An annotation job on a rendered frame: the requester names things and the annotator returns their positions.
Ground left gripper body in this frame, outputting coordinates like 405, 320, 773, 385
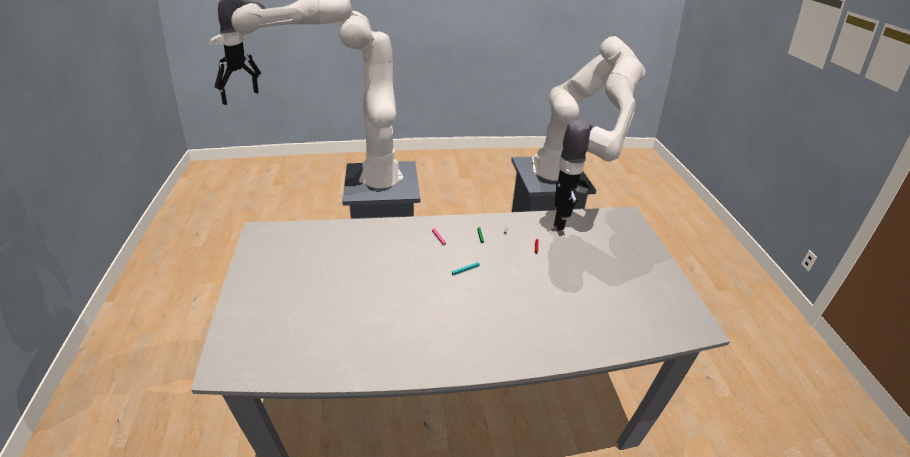
558, 170, 581, 198

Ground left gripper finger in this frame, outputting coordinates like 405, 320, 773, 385
554, 181, 563, 226
557, 189, 578, 231

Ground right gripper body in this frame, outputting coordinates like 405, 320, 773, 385
224, 42, 246, 71

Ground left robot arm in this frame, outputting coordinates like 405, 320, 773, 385
532, 36, 645, 181

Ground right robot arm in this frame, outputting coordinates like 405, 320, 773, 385
209, 0, 403, 188

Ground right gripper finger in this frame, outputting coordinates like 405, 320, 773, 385
239, 54, 261, 94
214, 62, 237, 105

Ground turquoise rod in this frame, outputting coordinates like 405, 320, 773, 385
452, 262, 480, 275

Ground pink rod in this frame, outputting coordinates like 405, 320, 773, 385
432, 228, 446, 245

